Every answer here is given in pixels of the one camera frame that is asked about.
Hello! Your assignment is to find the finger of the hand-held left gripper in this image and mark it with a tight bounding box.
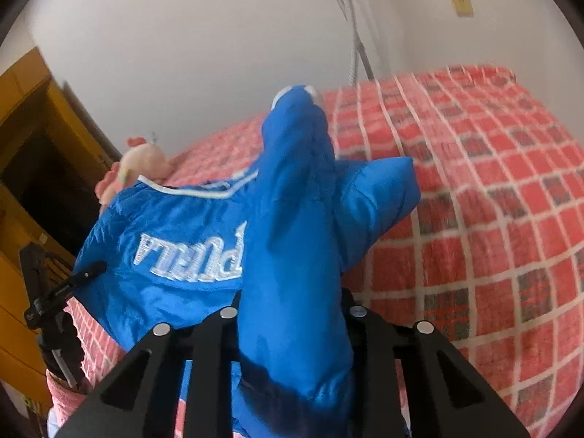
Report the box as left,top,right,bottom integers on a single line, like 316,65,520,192
68,260,108,286

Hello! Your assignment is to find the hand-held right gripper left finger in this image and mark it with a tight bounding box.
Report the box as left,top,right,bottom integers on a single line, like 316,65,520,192
57,291,243,438

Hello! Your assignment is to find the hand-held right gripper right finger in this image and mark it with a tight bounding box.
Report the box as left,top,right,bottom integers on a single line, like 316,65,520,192
341,287,533,438

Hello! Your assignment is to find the blue puffer jacket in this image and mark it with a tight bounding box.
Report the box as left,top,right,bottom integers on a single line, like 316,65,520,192
73,84,421,438

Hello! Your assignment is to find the pink plush toy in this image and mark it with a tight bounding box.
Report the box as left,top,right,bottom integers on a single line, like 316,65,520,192
96,136,177,213

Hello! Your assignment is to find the red plaid blanket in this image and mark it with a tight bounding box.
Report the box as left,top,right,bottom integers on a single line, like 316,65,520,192
64,66,584,438

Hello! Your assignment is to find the wooden door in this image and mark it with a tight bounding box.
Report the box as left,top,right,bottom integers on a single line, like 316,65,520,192
0,47,124,409

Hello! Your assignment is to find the garment steamer pole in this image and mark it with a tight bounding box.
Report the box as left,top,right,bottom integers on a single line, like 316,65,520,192
314,0,377,87

